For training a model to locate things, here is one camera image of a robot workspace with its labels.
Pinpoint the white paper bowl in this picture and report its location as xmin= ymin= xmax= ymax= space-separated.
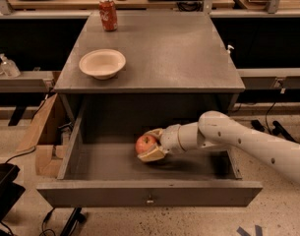
xmin=79 ymin=49 xmax=126 ymax=80

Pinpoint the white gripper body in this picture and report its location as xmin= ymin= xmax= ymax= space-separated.
xmin=159 ymin=124 xmax=182 ymax=154

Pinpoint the black floor cable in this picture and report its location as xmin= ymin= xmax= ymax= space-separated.
xmin=231 ymin=98 xmax=281 ymax=136

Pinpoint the red apple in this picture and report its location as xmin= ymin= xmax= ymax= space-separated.
xmin=135 ymin=135 xmax=156 ymax=154

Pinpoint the cardboard box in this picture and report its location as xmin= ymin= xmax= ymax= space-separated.
xmin=16 ymin=94 xmax=69 ymax=178

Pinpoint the small white pump dispenser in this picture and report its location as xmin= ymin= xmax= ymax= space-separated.
xmin=227 ymin=44 xmax=234 ymax=54

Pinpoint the clear sanitizer bottle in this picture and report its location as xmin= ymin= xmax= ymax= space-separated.
xmin=0 ymin=53 xmax=21 ymax=78

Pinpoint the black bin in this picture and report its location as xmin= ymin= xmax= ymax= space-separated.
xmin=0 ymin=163 xmax=26 ymax=236

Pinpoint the black power adapter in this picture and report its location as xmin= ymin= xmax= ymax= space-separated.
xmin=251 ymin=120 xmax=265 ymax=132

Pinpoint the red soda can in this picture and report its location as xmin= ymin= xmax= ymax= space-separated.
xmin=99 ymin=0 xmax=118 ymax=31

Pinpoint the grey cabinet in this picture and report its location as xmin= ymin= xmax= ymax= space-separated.
xmin=55 ymin=10 xmax=245 ymax=120

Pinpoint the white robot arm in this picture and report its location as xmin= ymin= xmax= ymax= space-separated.
xmin=138 ymin=111 xmax=300 ymax=185

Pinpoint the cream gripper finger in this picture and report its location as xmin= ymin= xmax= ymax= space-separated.
xmin=138 ymin=145 xmax=168 ymax=162
xmin=146 ymin=128 xmax=163 ymax=141

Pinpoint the open grey top drawer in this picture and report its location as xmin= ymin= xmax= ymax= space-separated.
xmin=37 ymin=93 xmax=263 ymax=207

